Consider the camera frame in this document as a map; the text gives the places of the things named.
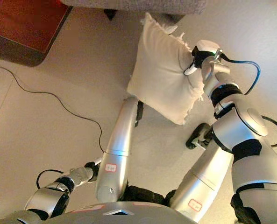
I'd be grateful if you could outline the silver right robot leg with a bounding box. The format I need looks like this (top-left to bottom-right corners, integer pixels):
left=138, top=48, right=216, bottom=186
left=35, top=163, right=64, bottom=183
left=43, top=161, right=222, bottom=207
left=168, top=125, right=234, bottom=224

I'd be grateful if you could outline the cream fringed throw pillow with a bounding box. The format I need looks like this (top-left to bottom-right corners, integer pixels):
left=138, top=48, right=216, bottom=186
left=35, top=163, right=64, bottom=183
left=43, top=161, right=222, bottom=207
left=126, top=12, right=206, bottom=126

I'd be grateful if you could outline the blue right wrist cable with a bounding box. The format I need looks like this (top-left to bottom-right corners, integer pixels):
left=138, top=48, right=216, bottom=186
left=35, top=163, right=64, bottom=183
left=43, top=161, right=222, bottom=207
left=222, top=54, right=262, bottom=95

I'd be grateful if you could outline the grey fabric tub armchair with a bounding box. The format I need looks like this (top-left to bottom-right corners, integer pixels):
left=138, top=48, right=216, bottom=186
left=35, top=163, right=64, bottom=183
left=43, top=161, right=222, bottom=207
left=58, top=0, right=206, bottom=24

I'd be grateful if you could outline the silver robot torso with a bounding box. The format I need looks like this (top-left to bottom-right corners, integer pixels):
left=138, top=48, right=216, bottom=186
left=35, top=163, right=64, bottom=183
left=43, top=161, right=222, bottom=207
left=42, top=184, right=199, bottom=224

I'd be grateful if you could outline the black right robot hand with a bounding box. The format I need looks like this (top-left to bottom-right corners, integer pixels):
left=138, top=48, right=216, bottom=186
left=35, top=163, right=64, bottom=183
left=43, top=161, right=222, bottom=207
left=184, top=39, right=221, bottom=76

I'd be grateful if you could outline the thin black floor cable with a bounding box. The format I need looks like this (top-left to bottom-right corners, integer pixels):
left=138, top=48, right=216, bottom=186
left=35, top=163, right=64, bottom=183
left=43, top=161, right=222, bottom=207
left=0, top=65, right=105, bottom=154

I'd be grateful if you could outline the black right robot foot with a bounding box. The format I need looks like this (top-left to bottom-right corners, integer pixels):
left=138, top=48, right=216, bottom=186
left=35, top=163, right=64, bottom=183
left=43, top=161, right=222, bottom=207
left=185, top=123, right=214, bottom=150

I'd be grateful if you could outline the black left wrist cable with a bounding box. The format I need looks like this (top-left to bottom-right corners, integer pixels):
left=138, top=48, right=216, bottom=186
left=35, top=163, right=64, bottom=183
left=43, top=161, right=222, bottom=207
left=36, top=169, right=64, bottom=189

